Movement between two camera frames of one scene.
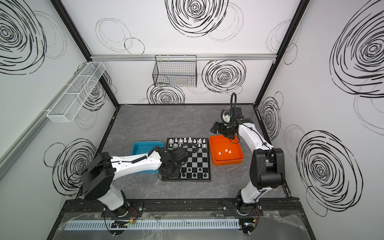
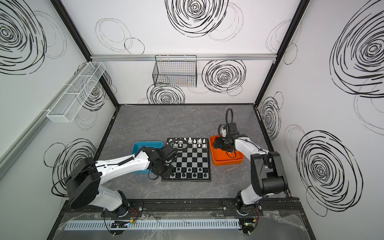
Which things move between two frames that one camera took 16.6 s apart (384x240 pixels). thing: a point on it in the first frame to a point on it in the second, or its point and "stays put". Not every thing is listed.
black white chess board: x=197 y=167 stays put
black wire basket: x=175 y=70 stays put
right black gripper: x=217 y=128 to x=221 y=144
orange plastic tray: x=225 y=151 stays put
